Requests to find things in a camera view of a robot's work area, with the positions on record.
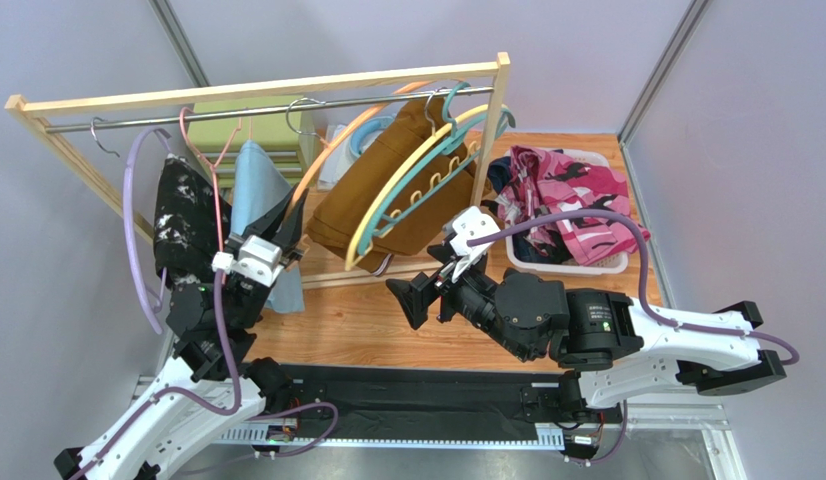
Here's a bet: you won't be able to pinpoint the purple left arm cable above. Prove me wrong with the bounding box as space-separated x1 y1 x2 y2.
66 269 244 480

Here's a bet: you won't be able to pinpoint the light blue trousers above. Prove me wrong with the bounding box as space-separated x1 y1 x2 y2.
230 140 305 314

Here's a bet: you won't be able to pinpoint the black white patterned trousers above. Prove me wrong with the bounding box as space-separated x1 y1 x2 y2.
153 154 232 290

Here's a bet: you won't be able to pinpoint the pink clothes hanger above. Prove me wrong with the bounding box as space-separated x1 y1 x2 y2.
178 106 255 254

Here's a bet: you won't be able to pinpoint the white plastic laundry basket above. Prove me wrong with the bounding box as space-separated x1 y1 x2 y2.
505 149 629 277

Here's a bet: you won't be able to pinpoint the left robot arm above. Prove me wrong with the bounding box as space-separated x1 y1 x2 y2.
54 190 305 479

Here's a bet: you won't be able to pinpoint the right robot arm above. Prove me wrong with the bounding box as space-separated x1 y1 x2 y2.
386 245 786 423

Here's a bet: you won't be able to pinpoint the orange clothes hanger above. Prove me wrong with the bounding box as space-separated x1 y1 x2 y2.
285 80 436 219

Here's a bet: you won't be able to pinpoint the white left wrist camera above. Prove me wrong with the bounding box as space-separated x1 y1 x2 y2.
211 234 284 287

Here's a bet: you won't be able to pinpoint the yellow clothes hanger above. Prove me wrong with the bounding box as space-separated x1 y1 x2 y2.
344 104 488 271

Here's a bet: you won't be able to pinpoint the wooden clothes rack frame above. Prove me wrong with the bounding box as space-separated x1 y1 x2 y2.
5 51 513 291

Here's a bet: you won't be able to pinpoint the green box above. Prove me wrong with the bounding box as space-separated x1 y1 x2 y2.
185 112 320 189

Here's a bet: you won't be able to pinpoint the brown trousers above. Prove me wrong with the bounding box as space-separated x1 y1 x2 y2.
306 98 476 276

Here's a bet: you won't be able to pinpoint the pink camouflage trousers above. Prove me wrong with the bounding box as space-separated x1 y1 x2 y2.
488 145 638 266

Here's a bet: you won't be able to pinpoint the white notebook stack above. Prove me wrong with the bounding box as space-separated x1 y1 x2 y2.
317 131 367 191

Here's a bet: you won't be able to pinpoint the light blue headphones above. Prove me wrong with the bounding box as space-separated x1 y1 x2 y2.
347 115 395 161

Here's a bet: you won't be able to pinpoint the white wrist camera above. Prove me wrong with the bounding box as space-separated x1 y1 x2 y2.
211 234 284 287
443 206 500 283

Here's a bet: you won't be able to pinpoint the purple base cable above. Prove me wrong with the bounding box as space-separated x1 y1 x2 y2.
226 401 339 461

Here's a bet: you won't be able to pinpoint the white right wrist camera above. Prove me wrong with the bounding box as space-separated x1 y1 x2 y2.
443 206 500 283

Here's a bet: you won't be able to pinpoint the steel hanging rod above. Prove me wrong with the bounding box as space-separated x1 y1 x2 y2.
45 85 497 136

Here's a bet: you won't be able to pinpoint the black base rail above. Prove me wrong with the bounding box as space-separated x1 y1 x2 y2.
162 359 627 449

